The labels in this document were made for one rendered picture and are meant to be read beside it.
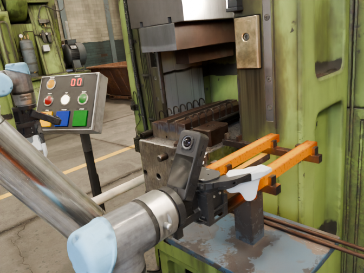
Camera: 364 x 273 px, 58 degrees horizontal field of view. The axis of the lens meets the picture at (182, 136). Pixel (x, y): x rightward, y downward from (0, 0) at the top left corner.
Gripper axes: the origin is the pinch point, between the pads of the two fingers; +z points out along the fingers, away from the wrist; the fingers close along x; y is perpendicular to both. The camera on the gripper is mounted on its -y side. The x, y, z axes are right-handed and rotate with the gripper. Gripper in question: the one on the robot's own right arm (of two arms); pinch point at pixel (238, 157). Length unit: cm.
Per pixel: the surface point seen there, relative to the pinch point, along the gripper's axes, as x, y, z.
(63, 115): -111, 5, 16
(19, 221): -238, 107, 15
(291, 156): 0.8, 6.7, 20.4
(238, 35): -33, -22, 48
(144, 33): -68, -27, 36
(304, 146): 0.2, 6.7, 28.6
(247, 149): -11.7, 6.7, 20.0
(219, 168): -10.5, 7.0, 6.6
